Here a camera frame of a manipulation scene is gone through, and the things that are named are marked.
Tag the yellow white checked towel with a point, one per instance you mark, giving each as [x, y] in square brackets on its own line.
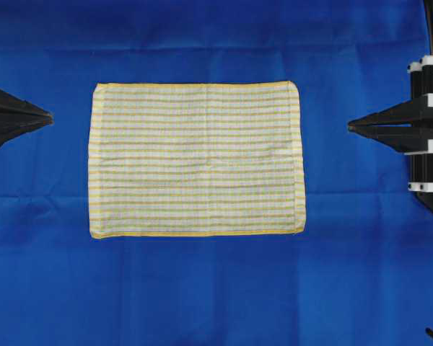
[195, 160]

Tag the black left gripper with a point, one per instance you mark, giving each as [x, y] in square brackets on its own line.
[14, 110]

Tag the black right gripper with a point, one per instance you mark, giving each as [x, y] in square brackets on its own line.
[416, 142]

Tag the blue table cloth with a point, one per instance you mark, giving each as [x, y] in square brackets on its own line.
[361, 273]

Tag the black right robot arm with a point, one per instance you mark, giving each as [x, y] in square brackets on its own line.
[408, 127]

